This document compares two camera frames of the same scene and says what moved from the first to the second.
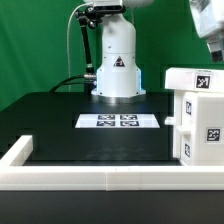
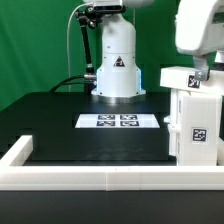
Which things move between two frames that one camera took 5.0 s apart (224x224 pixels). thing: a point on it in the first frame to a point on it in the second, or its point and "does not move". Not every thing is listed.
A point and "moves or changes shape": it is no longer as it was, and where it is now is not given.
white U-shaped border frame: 103,178 does not move
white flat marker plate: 116,121 does not move
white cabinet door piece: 186,127 moves or changes shape
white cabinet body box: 198,127 moves or changes shape
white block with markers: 194,78 does not move
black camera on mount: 106,9 does not move
